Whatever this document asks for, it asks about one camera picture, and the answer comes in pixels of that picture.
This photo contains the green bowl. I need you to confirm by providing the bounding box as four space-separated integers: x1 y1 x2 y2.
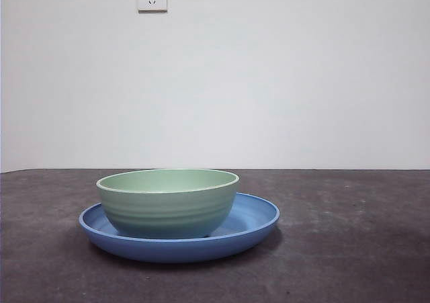
95 168 241 240

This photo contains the blue plate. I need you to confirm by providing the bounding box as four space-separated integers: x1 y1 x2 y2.
79 191 281 264

